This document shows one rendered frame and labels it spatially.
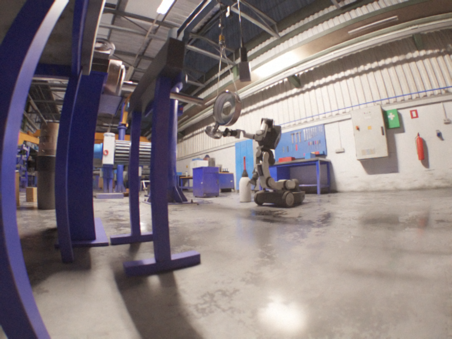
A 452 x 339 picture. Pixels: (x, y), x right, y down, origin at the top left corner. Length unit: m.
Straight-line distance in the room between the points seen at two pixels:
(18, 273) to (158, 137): 0.59
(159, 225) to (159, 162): 0.22
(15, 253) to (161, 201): 0.54
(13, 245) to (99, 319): 0.32
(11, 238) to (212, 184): 4.63
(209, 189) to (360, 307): 4.41
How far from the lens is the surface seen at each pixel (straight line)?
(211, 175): 4.74
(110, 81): 1.48
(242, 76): 1.18
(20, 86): 0.28
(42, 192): 2.78
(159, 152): 0.70
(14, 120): 0.27
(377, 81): 5.64
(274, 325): 0.48
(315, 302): 0.56
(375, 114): 4.96
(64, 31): 0.83
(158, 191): 0.69
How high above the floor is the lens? 0.31
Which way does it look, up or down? 4 degrees up
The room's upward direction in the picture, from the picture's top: 1 degrees counter-clockwise
